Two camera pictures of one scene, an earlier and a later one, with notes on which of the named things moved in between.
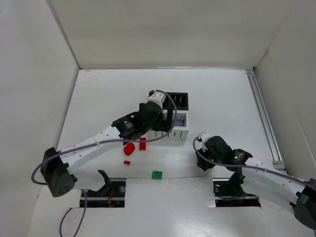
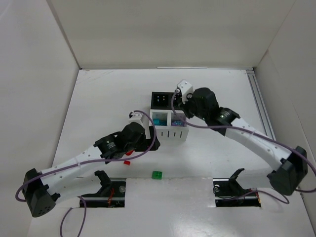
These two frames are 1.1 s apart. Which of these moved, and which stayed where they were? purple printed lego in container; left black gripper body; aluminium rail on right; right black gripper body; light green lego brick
Moved: right black gripper body; left black gripper body
Stayed: light green lego brick; purple printed lego in container; aluminium rail on right
